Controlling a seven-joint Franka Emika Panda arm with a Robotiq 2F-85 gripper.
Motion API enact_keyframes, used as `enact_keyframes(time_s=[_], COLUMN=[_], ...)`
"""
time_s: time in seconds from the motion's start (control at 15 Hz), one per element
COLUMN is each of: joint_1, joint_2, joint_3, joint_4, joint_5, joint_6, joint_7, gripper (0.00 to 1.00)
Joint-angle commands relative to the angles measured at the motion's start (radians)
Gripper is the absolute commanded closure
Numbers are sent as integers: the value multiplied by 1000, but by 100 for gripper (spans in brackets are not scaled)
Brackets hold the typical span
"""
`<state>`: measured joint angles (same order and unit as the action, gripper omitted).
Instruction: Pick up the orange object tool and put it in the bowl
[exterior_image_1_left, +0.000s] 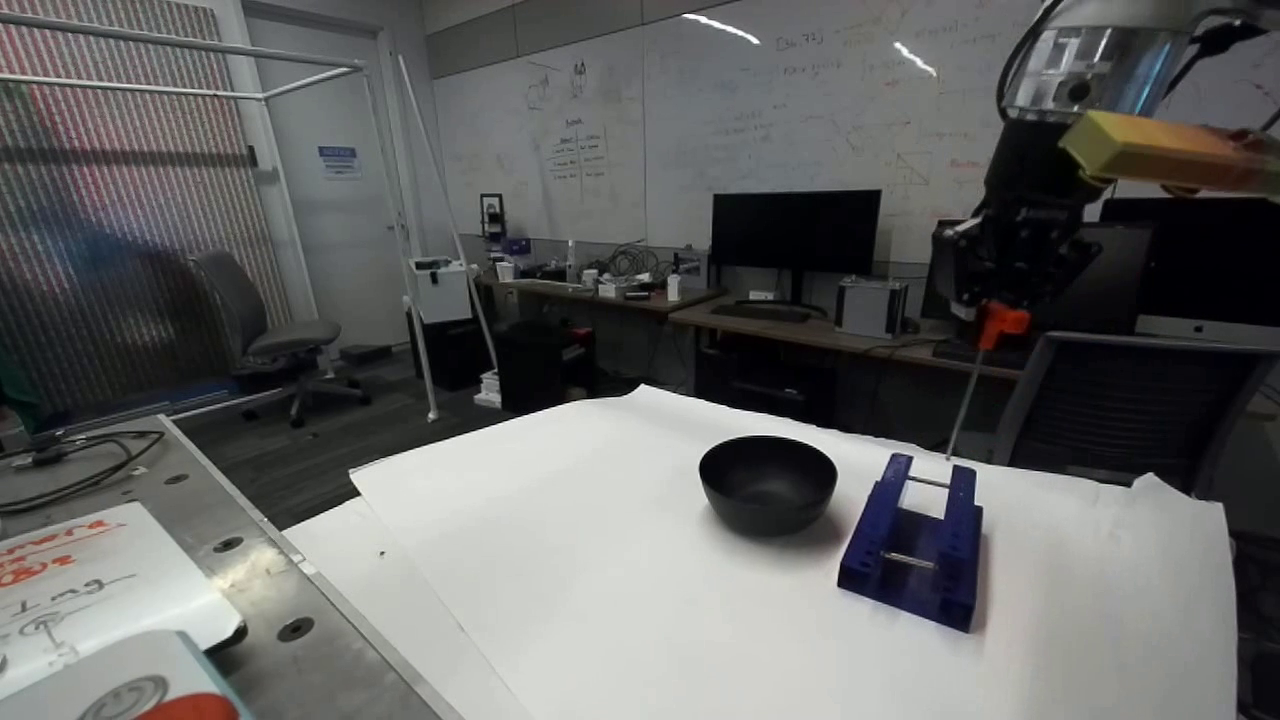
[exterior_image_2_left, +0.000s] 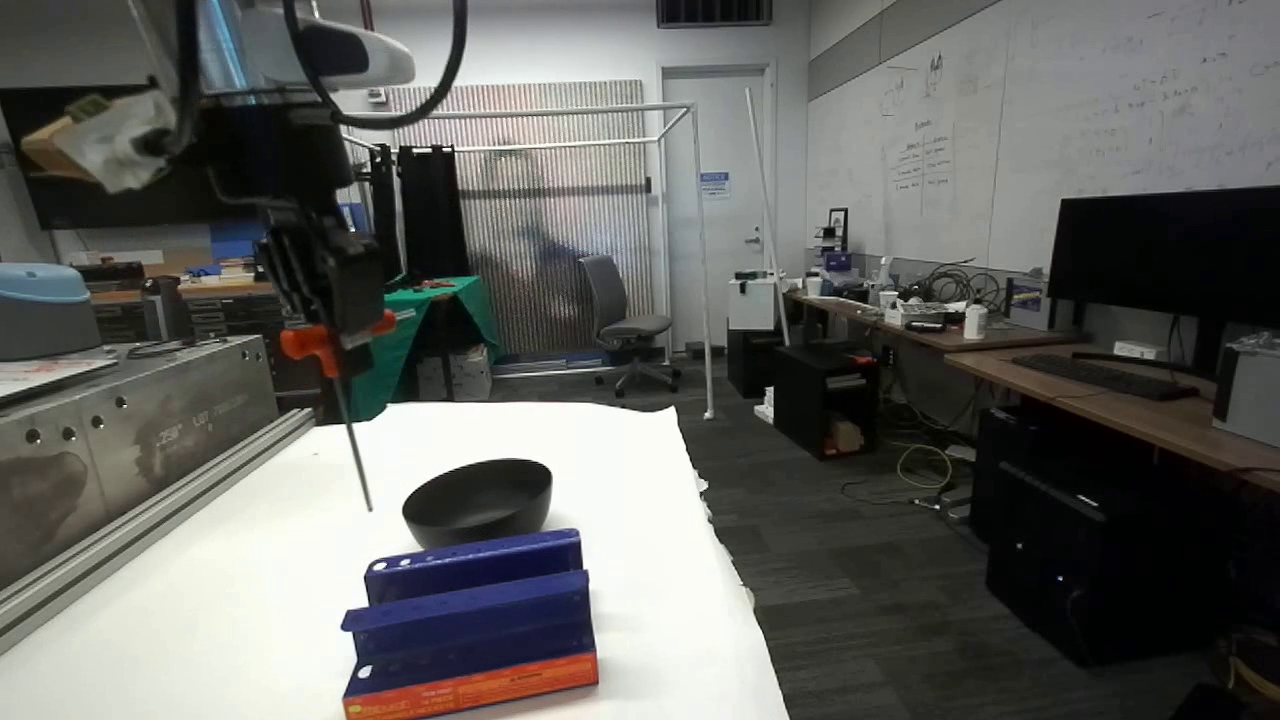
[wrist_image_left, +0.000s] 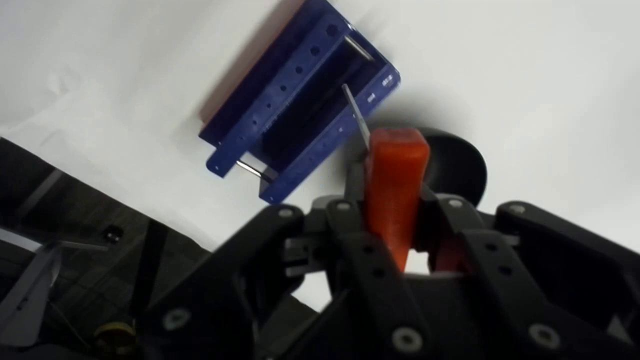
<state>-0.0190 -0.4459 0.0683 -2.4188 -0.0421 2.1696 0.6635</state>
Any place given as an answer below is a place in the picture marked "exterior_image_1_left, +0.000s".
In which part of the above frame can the black computer monitor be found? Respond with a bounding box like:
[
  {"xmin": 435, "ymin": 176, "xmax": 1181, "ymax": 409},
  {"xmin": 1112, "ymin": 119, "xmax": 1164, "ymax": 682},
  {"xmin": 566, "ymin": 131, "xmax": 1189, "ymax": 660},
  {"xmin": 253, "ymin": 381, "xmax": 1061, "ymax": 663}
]
[{"xmin": 704, "ymin": 183, "xmax": 887, "ymax": 307}]

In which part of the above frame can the blue tool holder block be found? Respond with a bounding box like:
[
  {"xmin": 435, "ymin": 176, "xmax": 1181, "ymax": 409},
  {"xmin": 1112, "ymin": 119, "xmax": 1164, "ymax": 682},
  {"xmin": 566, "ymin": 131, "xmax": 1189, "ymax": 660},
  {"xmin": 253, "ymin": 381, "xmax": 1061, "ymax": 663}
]
[{"xmin": 832, "ymin": 448, "xmax": 986, "ymax": 636}]

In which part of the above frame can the white paper sheet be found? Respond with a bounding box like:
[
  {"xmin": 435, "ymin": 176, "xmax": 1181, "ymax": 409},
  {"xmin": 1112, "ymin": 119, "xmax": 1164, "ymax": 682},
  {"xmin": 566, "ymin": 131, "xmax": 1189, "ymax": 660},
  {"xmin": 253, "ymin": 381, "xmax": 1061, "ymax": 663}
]
[{"xmin": 280, "ymin": 381, "xmax": 1239, "ymax": 720}]

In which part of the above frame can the paper with orange writing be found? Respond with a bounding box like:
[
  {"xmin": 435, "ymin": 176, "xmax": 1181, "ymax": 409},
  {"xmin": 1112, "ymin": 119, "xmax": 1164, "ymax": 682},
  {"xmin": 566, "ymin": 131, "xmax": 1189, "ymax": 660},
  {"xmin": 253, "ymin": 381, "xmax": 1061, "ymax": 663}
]
[{"xmin": 0, "ymin": 501, "xmax": 246, "ymax": 701}]

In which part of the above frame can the grey office chair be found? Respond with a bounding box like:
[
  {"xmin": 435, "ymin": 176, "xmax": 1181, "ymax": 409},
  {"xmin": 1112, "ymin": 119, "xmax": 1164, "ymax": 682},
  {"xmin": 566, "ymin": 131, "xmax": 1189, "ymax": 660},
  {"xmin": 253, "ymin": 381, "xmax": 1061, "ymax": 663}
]
[{"xmin": 185, "ymin": 249, "xmax": 381, "ymax": 430}]

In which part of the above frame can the wide black monitor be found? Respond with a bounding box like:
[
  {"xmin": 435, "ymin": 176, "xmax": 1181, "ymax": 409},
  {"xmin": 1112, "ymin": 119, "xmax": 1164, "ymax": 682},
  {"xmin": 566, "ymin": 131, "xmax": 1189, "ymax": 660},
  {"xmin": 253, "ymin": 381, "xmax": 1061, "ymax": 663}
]
[{"xmin": 1100, "ymin": 192, "xmax": 1280, "ymax": 338}]

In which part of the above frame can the black bowl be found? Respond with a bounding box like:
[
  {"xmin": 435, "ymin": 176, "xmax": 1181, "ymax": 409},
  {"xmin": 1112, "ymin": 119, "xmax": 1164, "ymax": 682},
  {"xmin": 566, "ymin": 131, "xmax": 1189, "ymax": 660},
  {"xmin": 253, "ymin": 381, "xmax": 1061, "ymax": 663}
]
[{"xmin": 690, "ymin": 430, "xmax": 843, "ymax": 545}]

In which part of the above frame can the white door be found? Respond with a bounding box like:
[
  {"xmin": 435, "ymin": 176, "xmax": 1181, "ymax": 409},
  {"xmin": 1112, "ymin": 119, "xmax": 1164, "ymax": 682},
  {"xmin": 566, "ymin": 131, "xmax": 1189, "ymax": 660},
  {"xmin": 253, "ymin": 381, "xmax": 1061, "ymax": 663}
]
[{"xmin": 242, "ymin": 6, "xmax": 412, "ymax": 358}]

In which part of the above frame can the black keyboard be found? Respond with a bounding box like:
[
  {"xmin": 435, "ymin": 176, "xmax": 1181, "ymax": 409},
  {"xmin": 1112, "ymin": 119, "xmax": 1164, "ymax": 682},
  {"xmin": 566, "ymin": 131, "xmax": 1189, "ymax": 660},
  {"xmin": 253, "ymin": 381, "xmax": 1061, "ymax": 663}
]
[{"xmin": 721, "ymin": 295, "xmax": 832, "ymax": 329}]

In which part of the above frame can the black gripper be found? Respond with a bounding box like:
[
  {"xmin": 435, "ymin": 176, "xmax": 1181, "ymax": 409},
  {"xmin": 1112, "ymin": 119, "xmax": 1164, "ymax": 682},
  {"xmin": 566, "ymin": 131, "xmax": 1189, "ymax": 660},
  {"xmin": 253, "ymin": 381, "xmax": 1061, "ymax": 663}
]
[{"xmin": 928, "ymin": 115, "xmax": 1112, "ymax": 352}]

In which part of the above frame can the orange handled screwdriver tool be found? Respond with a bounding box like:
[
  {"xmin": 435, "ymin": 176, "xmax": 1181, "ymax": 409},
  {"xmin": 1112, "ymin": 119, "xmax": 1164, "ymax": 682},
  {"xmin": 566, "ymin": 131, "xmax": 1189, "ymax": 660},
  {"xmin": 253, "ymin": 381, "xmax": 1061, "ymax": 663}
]
[{"xmin": 940, "ymin": 295, "xmax": 1039, "ymax": 463}]

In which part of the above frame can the grey partition panel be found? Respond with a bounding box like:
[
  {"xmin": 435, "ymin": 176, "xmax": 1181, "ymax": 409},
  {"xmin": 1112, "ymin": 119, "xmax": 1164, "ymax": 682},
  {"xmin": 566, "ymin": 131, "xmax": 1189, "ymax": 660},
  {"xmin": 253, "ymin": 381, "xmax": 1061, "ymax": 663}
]
[{"xmin": 0, "ymin": 0, "xmax": 294, "ymax": 425}]

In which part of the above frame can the yellow sponge block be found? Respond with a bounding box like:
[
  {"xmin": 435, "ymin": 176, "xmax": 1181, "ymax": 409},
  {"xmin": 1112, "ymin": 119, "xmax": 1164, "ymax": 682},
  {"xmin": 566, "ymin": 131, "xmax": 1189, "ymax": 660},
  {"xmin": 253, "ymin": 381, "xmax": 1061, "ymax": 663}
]
[{"xmin": 1054, "ymin": 106, "xmax": 1280, "ymax": 201}]

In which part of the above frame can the white pipe frame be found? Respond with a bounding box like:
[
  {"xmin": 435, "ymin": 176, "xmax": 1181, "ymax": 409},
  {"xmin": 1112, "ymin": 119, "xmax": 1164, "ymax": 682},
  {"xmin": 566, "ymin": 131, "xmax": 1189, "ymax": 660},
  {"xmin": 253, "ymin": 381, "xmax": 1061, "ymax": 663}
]
[{"xmin": 0, "ymin": 6, "xmax": 508, "ymax": 428}]

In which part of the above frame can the grey mesh chair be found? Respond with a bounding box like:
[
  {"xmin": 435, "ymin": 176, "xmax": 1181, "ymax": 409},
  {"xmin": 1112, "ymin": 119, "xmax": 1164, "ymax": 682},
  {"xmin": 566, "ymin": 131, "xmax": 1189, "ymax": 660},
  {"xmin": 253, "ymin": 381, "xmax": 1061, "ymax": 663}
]
[{"xmin": 986, "ymin": 329, "xmax": 1280, "ymax": 501}]

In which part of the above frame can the wooden desk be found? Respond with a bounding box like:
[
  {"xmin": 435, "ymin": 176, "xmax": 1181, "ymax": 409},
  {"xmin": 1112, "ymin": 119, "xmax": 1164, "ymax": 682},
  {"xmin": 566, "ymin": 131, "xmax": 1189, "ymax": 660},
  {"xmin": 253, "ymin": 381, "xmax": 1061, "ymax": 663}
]
[{"xmin": 474, "ymin": 270, "xmax": 1031, "ymax": 391}]

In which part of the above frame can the white computer box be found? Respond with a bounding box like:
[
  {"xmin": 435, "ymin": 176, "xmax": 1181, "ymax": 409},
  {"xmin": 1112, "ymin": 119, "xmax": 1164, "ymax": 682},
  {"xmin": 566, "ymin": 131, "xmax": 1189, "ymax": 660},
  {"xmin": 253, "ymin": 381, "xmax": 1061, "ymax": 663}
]
[{"xmin": 832, "ymin": 270, "xmax": 911, "ymax": 338}]

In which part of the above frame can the white box on stand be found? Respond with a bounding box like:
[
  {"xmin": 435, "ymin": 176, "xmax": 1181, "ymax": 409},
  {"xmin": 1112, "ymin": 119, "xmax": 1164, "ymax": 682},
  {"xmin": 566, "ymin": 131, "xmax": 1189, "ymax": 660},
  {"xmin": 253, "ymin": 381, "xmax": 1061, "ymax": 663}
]
[{"xmin": 404, "ymin": 253, "xmax": 483, "ymax": 329}]

